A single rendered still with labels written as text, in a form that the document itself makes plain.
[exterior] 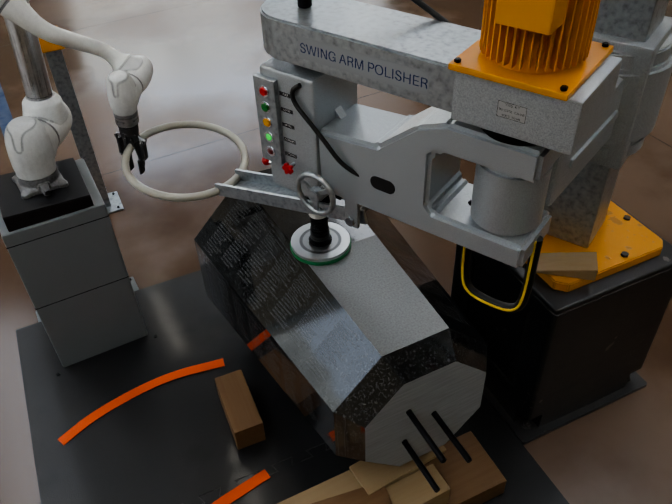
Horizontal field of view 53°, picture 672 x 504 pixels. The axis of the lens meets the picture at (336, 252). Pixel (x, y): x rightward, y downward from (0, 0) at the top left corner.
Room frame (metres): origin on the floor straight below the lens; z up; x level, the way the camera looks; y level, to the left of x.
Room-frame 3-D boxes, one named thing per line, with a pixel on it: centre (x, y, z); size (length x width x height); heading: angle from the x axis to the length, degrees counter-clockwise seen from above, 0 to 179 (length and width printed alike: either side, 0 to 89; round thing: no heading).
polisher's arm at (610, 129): (1.78, -0.76, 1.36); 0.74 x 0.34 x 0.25; 140
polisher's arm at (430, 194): (1.58, -0.25, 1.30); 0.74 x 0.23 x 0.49; 52
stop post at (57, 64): (3.26, 1.38, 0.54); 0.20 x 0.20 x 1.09; 23
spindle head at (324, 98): (1.79, -0.01, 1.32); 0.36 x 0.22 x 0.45; 52
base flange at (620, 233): (1.93, -0.89, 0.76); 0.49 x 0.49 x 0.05; 23
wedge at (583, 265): (1.71, -0.80, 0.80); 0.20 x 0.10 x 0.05; 75
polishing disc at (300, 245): (1.84, 0.05, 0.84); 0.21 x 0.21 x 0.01
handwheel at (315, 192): (1.67, 0.03, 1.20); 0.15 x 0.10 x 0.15; 52
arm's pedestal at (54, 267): (2.27, 1.19, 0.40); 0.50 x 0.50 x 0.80; 27
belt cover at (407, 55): (1.62, -0.22, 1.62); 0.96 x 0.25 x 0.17; 52
